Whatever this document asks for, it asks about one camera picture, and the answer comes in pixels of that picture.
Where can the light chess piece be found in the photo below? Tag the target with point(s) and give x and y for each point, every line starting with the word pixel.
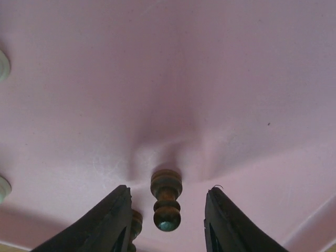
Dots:
pixel 5 189
pixel 4 66

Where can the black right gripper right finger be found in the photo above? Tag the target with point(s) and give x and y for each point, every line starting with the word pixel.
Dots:
pixel 227 228

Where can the pink plastic tray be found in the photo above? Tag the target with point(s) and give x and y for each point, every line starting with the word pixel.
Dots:
pixel 238 94

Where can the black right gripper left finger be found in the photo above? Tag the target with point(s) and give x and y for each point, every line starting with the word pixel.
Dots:
pixel 106 227

